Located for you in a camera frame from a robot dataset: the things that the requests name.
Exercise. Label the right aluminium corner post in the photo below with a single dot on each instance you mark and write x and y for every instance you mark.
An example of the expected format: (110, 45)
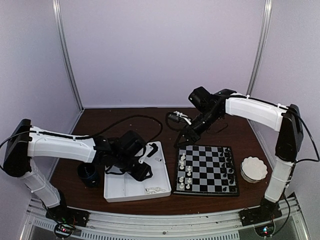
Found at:
(263, 35)

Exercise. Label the dark blue mug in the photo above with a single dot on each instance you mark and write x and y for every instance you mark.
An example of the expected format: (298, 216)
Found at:
(88, 174)

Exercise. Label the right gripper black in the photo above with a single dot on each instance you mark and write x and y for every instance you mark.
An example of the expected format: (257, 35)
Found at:
(191, 135)

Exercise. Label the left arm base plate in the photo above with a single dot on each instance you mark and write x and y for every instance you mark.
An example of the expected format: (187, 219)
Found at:
(66, 215)

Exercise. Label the white piece passed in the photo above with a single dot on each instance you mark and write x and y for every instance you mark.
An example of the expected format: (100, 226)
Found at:
(182, 166)

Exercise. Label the left aluminium corner post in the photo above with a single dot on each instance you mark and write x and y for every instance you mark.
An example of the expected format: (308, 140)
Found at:
(66, 57)

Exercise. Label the aluminium front rail frame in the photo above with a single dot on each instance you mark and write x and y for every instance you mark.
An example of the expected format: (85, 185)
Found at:
(224, 225)

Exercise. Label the white scalloped bowl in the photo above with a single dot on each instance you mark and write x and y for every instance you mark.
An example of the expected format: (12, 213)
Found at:
(253, 170)

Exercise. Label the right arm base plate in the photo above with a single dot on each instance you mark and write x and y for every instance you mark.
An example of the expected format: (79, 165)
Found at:
(254, 216)

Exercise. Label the white piece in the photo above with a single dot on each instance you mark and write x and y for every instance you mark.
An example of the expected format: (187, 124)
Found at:
(182, 159)

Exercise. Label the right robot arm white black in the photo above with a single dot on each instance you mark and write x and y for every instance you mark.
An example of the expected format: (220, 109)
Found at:
(282, 119)

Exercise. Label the aluminium corner post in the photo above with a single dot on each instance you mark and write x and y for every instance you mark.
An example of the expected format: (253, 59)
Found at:
(66, 57)
(263, 35)

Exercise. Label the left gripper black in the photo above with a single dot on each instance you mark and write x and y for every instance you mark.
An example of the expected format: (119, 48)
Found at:
(140, 175)

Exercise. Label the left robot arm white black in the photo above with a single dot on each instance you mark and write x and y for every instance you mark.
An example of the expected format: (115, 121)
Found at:
(27, 142)

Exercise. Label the black white chess board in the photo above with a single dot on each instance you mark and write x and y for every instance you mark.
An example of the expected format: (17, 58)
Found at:
(213, 171)

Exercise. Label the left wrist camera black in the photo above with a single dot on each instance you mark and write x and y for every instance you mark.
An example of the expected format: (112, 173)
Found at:
(130, 144)

